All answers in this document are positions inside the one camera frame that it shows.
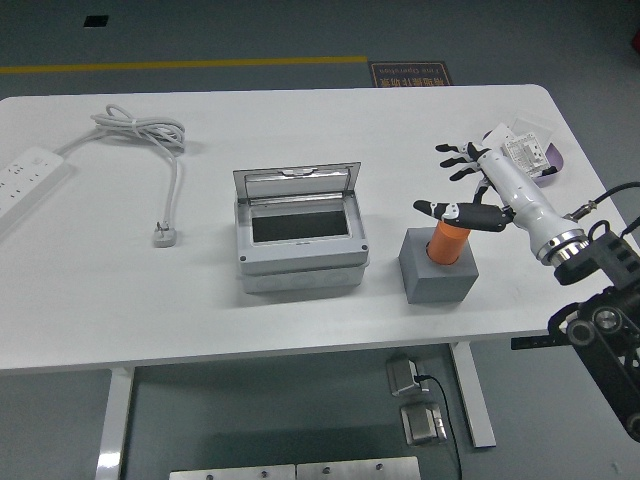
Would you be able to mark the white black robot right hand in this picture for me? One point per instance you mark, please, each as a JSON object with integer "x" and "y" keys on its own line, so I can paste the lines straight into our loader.
{"x": 520, "y": 195}

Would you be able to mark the orange cylindrical battery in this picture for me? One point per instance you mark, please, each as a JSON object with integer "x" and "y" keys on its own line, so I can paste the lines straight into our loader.
{"x": 445, "y": 245}

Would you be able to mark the transparent hinged box lid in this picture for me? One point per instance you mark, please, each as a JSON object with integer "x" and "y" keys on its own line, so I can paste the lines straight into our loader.
{"x": 295, "y": 185}

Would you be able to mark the grey electrical junction box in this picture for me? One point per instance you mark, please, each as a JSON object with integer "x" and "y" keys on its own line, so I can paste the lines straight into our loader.
{"x": 300, "y": 260}

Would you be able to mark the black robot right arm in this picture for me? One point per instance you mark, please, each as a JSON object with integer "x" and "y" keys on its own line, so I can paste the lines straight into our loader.
{"x": 615, "y": 350}

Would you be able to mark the plain white square box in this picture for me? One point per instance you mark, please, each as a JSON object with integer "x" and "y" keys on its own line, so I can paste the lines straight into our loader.
{"x": 502, "y": 135}

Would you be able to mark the metal floor socket box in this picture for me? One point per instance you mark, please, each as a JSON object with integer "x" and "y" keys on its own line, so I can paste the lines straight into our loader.
{"x": 402, "y": 375}
{"x": 422, "y": 425}

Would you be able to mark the small black part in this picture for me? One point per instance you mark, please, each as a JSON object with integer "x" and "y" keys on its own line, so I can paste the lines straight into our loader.
{"x": 550, "y": 171}

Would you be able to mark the purple plastic tray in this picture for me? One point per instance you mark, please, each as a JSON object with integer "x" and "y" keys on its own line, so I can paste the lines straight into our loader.
{"x": 556, "y": 157}

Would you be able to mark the clear plastic bag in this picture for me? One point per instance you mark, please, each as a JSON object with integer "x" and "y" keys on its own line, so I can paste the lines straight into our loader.
{"x": 537, "y": 125}

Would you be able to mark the grey block with round hole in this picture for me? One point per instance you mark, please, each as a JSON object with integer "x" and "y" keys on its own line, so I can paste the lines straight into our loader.
{"x": 440, "y": 285}

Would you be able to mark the black table control panel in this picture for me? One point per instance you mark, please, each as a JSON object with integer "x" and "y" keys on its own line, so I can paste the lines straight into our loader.
{"x": 530, "y": 343}

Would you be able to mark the dark floor sign with text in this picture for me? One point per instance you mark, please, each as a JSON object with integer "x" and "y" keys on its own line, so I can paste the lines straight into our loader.
{"x": 410, "y": 75}

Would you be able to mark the white table leg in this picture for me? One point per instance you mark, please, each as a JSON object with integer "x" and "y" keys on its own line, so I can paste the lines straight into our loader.
{"x": 114, "y": 425}
{"x": 475, "y": 400}

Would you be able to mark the grey metal plate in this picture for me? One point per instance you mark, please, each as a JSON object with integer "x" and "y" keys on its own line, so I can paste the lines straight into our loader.
{"x": 230, "y": 473}
{"x": 357, "y": 469}

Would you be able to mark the black square floor plate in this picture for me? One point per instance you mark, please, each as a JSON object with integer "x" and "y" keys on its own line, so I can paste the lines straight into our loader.
{"x": 96, "y": 21}

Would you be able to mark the white power strip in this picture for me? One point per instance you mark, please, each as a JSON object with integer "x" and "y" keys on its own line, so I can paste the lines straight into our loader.
{"x": 25, "y": 175}

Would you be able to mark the white labelled switch module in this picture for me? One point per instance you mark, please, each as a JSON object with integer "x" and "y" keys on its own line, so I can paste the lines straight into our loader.
{"x": 530, "y": 150}

